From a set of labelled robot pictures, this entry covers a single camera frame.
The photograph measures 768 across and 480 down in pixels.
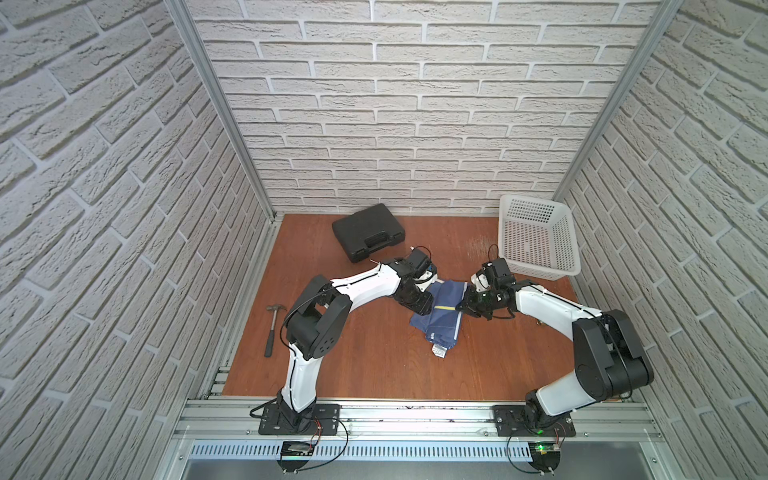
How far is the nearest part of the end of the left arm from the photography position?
69 centimetres

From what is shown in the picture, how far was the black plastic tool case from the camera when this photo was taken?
1055 millimetres

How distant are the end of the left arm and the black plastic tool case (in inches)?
11.8
